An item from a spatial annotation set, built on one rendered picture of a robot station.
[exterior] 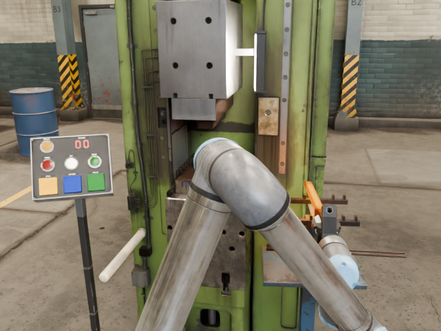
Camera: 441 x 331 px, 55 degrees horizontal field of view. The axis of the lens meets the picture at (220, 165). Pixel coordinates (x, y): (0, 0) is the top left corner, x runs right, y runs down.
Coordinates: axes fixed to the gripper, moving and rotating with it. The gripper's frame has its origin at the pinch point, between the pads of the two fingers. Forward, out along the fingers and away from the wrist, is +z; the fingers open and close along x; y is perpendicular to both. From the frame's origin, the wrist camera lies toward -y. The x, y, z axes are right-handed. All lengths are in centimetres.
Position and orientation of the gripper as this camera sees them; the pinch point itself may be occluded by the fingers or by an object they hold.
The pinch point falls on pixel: (322, 215)
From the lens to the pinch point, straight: 153.7
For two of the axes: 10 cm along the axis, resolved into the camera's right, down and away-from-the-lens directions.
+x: 10.0, 0.3, -0.7
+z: 0.7, -3.0, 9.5
